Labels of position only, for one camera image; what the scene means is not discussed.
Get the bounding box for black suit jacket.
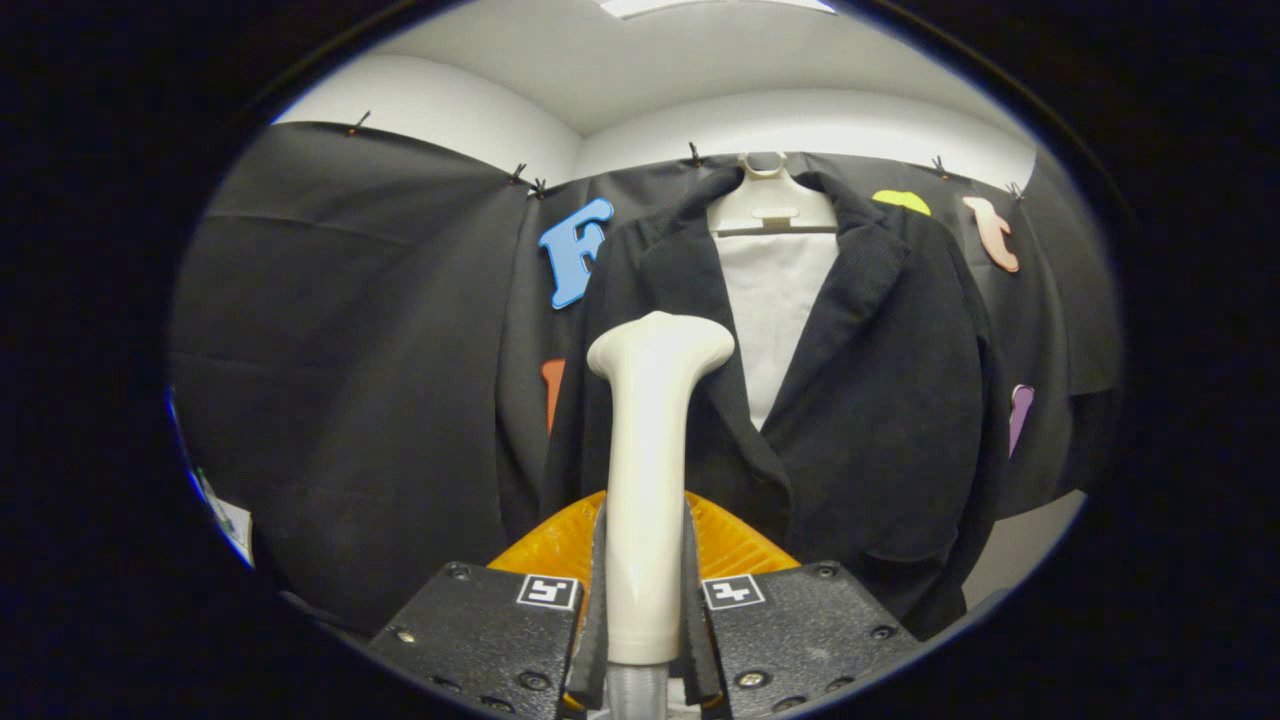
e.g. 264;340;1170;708
495;168;1011;641

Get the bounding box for white garment steamer head with hose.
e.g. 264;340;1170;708
586;311;736;720

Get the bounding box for white clothes hanger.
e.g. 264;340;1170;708
706;152;839;238

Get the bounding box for ceiling light panel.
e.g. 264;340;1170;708
600;0;836;19

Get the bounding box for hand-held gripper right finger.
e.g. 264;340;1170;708
683;490;921;719

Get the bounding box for black backdrop cloth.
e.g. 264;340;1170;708
168;120;1123;636

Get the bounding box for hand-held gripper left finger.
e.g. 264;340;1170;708
365;490;609;719

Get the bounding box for white shirt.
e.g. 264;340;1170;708
715;232;841;431

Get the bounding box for white printed papers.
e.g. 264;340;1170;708
195;465;256;569

